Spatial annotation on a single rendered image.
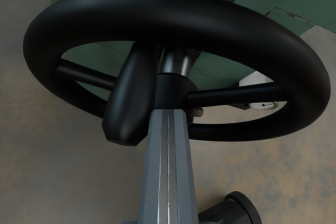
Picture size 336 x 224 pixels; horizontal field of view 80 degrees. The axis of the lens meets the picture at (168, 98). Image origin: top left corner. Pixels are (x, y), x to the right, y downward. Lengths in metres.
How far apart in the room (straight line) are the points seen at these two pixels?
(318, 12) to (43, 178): 1.03
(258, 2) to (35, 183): 1.00
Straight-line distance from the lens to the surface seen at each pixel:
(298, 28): 0.40
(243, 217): 1.02
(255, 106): 0.53
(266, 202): 1.37
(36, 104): 1.10
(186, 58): 0.24
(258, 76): 0.60
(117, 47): 0.49
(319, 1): 0.37
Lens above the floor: 1.02
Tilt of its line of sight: 65 degrees down
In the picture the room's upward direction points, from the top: 45 degrees clockwise
